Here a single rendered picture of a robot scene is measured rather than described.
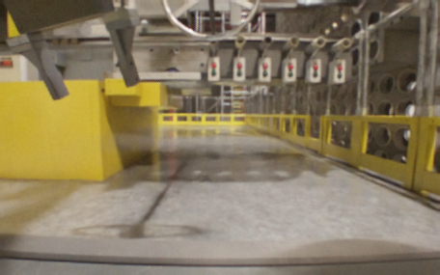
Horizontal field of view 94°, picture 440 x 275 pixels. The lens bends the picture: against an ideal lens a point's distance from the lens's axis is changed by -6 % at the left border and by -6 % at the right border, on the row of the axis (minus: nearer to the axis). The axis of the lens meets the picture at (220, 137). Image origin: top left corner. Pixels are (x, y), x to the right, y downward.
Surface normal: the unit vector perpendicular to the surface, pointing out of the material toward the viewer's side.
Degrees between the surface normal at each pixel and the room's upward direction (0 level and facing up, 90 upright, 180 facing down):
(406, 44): 90
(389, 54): 90
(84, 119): 90
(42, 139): 90
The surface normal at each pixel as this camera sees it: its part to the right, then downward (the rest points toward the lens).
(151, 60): 0.01, 0.11
